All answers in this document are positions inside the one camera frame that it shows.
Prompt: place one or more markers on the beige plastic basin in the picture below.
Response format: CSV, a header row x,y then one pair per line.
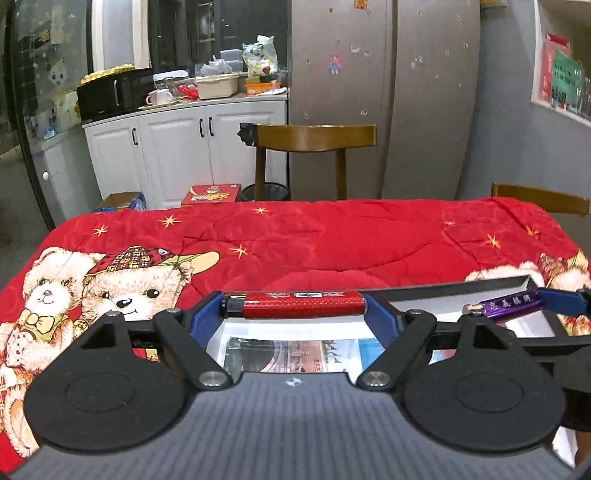
x,y
217,86

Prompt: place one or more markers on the red gift box on floor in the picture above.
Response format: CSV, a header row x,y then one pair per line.
x,y
214,193

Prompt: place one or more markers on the red lighter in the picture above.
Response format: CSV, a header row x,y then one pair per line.
x,y
294,305

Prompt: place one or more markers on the red teddy bear quilt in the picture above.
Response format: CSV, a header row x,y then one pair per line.
x,y
141,262

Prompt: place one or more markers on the green red cards on shelf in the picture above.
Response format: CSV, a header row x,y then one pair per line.
x,y
562,78

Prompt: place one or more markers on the silver refrigerator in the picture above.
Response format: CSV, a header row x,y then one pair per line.
x,y
409,68

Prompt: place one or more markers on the black waste bin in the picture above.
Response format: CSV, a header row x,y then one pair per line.
x,y
272,191

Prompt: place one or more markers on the white mug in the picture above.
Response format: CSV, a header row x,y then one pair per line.
x,y
159,97

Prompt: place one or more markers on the white kitchen cabinet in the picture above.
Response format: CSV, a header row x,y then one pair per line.
x,y
162,152

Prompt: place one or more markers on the colourful history book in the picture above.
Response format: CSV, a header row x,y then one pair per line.
x,y
319,356

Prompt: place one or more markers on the wooden chair with black pad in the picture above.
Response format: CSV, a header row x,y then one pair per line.
x,y
307,140

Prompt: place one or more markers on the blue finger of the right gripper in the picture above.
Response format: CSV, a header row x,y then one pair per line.
x,y
567,303

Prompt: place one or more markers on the purple lighter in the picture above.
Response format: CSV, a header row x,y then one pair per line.
x,y
506,307

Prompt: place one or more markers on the glass sliding door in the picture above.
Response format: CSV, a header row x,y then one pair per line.
x,y
45,53

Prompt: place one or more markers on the black shallow storage box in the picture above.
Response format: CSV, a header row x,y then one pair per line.
x,y
433,310

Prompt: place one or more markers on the blue cardboard box on floor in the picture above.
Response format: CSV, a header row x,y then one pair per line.
x,y
121,201

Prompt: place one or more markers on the black microwave oven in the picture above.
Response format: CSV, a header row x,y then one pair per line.
x,y
115,94

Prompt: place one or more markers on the snack bag on counter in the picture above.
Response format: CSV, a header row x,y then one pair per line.
x,y
260,59

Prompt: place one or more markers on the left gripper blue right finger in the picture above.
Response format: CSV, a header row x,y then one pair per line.
x,y
383,319

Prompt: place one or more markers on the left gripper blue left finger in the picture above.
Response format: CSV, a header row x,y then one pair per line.
x,y
204,318

